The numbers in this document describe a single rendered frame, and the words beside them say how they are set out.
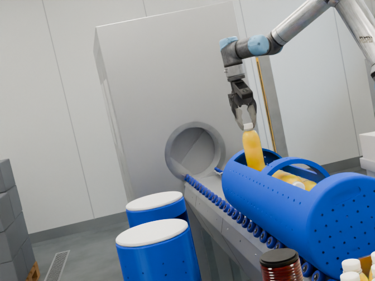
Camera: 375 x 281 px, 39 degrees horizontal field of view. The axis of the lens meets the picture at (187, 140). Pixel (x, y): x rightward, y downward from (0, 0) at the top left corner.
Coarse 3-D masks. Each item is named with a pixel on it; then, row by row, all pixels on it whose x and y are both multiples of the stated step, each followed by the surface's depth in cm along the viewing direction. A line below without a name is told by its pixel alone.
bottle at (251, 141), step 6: (246, 132) 208; (252, 132) 207; (246, 138) 207; (252, 138) 206; (258, 138) 208; (246, 144) 207; (252, 144) 206; (258, 144) 207; (246, 150) 208; (252, 150) 207; (258, 150) 207; (246, 156) 209; (252, 156) 207; (258, 156) 207; (252, 162) 207; (258, 162) 207; (264, 162) 209; (258, 168) 207
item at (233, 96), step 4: (236, 76) 205; (240, 76) 206; (244, 76) 207; (228, 80) 208; (232, 80) 206; (236, 80) 208; (232, 88) 211; (232, 92) 213; (236, 92) 207; (228, 96) 214; (232, 96) 207; (236, 96) 206; (232, 100) 211; (236, 100) 207; (240, 100) 207; (244, 100) 207; (248, 100) 207; (236, 104) 207; (240, 104) 207; (244, 104) 212
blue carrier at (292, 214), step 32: (288, 160) 175; (224, 192) 217; (256, 192) 175; (288, 192) 152; (320, 192) 135; (352, 192) 137; (288, 224) 147; (320, 224) 135; (352, 224) 137; (320, 256) 136; (352, 256) 137
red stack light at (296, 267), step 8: (296, 264) 83; (264, 272) 84; (272, 272) 83; (280, 272) 82; (288, 272) 82; (296, 272) 83; (264, 280) 85; (272, 280) 83; (280, 280) 82; (288, 280) 82; (296, 280) 83
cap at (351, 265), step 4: (344, 260) 118; (348, 260) 117; (352, 260) 117; (356, 260) 116; (344, 264) 116; (348, 264) 115; (352, 264) 115; (356, 264) 115; (344, 268) 116; (348, 268) 115; (352, 268) 115; (356, 268) 115
